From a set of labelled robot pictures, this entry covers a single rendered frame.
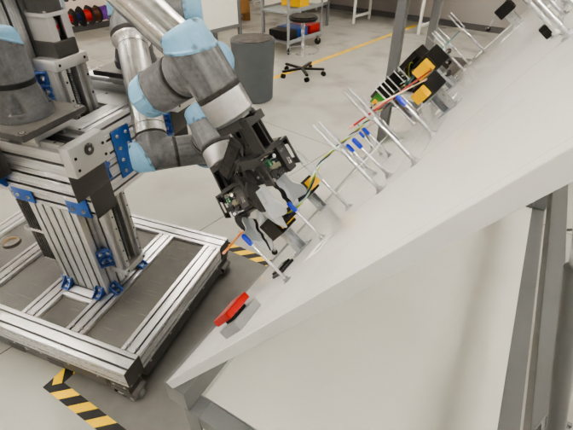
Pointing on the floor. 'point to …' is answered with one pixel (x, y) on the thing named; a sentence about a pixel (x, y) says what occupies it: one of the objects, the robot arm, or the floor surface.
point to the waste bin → (254, 64)
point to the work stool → (303, 43)
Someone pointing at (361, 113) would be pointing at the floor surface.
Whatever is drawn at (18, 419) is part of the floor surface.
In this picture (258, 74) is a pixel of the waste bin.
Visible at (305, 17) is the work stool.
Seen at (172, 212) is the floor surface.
